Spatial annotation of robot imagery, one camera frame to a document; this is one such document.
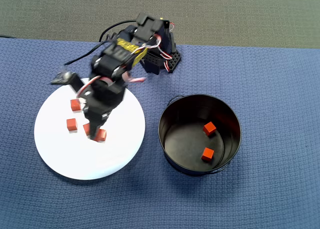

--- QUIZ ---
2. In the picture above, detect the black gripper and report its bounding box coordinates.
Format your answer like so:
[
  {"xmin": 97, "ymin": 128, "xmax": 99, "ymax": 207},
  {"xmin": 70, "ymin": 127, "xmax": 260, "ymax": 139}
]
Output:
[{"xmin": 77, "ymin": 80, "xmax": 126, "ymax": 141}]

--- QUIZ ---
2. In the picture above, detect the thin black camera cable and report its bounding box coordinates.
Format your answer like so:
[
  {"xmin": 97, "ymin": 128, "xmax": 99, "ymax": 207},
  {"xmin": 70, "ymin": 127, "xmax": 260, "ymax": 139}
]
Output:
[{"xmin": 63, "ymin": 37, "xmax": 113, "ymax": 66}]

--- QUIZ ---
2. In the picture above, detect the white red servo wire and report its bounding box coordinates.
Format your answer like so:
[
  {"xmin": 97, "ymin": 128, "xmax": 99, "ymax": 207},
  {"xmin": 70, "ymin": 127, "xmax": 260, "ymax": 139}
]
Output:
[
  {"xmin": 76, "ymin": 76, "xmax": 111, "ymax": 99},
  {"xmin": 149, "ymin": 35, "xmax": 176, "ymax": 72},
  {"xmin": 122, "ymin": 72, "xmax": 147, "ymax": 84}
]

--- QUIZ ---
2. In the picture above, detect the blue woven tablecloth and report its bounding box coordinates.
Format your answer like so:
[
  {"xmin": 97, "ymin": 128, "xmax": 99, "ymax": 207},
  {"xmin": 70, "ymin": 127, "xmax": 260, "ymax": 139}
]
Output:
[{"xmin": 0, "ymin": 37, "xmax": 320, "ymax": 229}]

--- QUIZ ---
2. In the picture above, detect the black metal bucket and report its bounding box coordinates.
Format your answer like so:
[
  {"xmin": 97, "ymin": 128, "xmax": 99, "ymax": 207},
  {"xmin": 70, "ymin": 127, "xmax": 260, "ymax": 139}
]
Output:
[{"xmin": 157, "ymin": 93, "xmax": 243, "ymax": 177}]

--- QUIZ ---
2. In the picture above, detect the white round plate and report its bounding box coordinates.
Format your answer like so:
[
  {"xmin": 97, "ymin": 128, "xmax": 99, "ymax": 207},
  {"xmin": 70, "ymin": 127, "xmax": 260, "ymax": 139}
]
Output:
[{"xmin": 33, "ymin": 77, "xmax": 146, "ymax": 181}]

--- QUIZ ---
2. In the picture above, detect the small wrist camera board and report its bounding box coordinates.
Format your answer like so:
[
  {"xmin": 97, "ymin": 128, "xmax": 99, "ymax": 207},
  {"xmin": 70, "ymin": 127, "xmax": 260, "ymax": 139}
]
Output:
[{"xmin": 50, "ymin": 71, "xmax": 86, "ymax": 95}]

